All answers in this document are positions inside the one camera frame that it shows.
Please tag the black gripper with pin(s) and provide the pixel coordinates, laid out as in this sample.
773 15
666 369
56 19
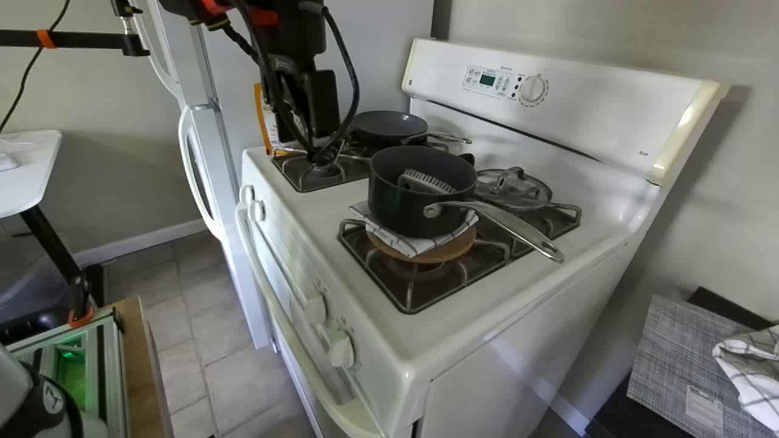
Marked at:
307 102

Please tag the Franka robot arm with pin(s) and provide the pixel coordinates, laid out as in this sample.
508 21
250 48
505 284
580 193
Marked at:
283 25

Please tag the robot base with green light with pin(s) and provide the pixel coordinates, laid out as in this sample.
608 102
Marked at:
33 403

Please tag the black burner grate under frying pan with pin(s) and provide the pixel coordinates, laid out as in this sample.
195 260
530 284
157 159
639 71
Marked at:
306 172

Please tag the dark grey frying pan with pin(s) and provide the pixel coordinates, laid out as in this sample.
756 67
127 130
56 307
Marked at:
388 125

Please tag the white stove knob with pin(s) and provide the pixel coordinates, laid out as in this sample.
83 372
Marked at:
314 307
341 352
246 195
259 210

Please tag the white refrigerator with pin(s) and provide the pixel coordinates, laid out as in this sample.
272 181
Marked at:
207 162

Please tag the checkered dish towel under pot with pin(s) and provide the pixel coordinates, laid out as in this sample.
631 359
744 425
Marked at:
418 243

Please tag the round cork trivet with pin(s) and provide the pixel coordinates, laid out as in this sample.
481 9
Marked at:
442 250

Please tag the black burner grate under saucepan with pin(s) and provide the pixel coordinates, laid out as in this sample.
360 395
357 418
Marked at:
421 282

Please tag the glass pot lid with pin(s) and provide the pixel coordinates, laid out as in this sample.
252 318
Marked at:
513 189

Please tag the black bar with orange tape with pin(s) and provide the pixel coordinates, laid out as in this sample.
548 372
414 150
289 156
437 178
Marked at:
82 41

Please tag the white gas stove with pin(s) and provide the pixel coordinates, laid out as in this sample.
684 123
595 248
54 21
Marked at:
503 342

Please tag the wooden board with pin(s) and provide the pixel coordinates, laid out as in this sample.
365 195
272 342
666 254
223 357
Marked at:
145 374

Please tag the white table with black leg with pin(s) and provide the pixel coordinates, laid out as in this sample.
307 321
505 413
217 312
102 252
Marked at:
27 172

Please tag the black side table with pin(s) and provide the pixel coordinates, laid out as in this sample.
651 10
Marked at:
616 414

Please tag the white checkered cloth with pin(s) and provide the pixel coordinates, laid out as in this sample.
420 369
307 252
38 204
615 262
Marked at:
756 374

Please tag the aluminium frame cart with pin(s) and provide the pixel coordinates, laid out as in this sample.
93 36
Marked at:
105 366

